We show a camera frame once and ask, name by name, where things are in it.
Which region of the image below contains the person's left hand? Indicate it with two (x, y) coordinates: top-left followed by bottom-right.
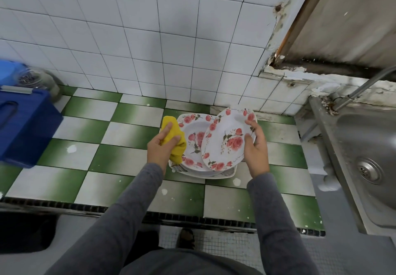
(146, 121), (184, 175)

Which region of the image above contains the glass jar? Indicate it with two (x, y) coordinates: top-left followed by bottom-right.
(14, 68), (61, 102)

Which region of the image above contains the person's black shoe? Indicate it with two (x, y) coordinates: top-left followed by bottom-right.
(176, 228), (196, 249)

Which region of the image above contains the person's right hand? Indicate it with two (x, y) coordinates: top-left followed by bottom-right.
(243, 120), (271, 180)

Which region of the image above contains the metal faucet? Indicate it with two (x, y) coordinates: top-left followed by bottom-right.
(333, 67), (396, 113)

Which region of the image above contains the stainless steel sink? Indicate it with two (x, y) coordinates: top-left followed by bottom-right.
(308, 95), (396, 238)

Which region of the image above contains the blue plastic bowl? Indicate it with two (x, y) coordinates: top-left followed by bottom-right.
(0, 60), (27, 88)

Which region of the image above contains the person's right forearm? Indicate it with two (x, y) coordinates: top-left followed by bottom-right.
(246, 173), (321, 275)

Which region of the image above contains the blue plastic box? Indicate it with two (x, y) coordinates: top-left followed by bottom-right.
(0, 86), (64, 169)

